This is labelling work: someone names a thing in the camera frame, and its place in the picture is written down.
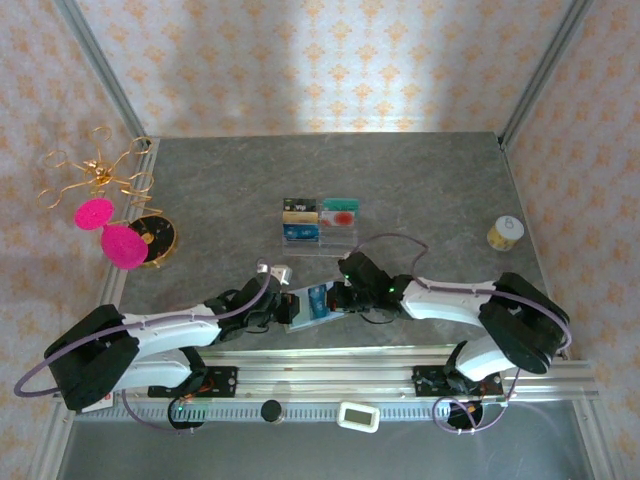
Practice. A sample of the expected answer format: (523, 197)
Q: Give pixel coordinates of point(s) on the white digital timer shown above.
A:
(358, 416)

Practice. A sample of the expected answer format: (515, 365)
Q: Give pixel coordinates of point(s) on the small pink puff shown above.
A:
(93, 214)

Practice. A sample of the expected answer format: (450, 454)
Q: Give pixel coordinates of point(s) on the white card with red circle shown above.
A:
(339, 218)

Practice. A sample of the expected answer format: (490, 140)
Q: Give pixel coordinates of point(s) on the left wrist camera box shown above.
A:
(275, 274)

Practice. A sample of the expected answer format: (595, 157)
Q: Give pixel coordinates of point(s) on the white label tag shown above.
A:
(100, 405)

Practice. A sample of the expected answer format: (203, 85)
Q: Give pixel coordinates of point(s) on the blue VIP card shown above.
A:
(301, 233)

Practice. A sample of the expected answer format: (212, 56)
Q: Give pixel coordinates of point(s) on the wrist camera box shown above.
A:
(342, 262)
(275, 274)

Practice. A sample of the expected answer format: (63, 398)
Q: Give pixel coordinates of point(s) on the yellow white tape roll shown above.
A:
(505, 234)

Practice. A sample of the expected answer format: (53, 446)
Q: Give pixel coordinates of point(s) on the black round knob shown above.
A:
(271, 411)

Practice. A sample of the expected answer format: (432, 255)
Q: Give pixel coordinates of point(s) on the large pink puff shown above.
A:
(125, 246)

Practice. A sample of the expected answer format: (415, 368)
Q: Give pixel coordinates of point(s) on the green card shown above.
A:
(341, 205)

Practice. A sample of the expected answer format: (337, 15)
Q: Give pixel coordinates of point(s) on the grey aluminium frame post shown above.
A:
(545, 65)
(100, 65)

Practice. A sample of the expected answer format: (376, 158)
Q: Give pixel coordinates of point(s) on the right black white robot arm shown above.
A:
(440, 305)

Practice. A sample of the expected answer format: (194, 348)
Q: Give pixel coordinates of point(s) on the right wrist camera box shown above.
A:
(342, 262)

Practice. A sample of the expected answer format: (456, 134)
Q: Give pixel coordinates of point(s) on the blue credit card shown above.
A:
(317, 302)

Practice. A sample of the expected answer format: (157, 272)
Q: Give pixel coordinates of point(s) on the black VIP card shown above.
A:
(299, 205)

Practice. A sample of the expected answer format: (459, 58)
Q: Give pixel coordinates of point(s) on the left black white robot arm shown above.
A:
(170, 335)

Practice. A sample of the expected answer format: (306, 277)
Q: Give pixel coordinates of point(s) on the grey card holder wallet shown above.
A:
(305, 325)

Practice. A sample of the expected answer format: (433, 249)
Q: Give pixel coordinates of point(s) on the clear acrylic card stand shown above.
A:
(340, 242)

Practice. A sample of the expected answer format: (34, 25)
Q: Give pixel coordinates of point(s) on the gold card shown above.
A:
(300, 217)

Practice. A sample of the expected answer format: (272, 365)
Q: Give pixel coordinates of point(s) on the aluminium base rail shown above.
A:
(325, 372)

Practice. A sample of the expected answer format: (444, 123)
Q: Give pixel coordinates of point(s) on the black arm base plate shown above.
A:
(222, 382)
(425, 380)

